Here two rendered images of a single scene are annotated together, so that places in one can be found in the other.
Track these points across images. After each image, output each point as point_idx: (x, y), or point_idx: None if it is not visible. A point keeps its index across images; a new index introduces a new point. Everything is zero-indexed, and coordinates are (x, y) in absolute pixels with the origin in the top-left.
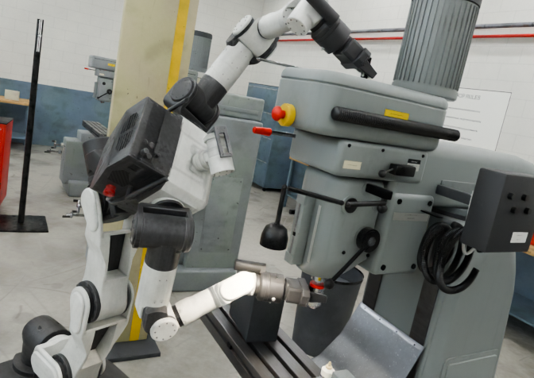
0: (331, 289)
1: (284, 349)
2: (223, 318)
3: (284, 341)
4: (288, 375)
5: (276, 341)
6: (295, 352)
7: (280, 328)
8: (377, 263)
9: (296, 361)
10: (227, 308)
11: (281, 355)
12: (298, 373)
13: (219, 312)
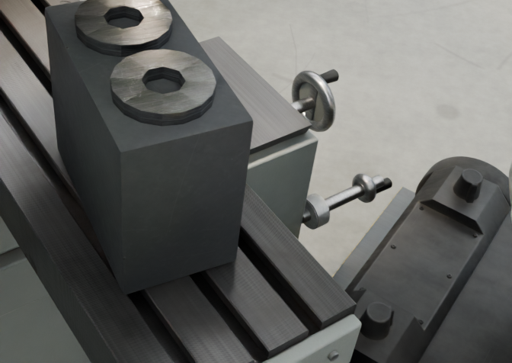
0: None
1: (32, 126)
2: (247, 214)
3: (29, 155)
4: (40, 47)
5: (57, 152)
6: (1, 118)
7: (29, 219)
8: None
9: (4, 89)
10: (247, 281)
11: (47, 102)
12: (11, 55)
13: (270, 246)
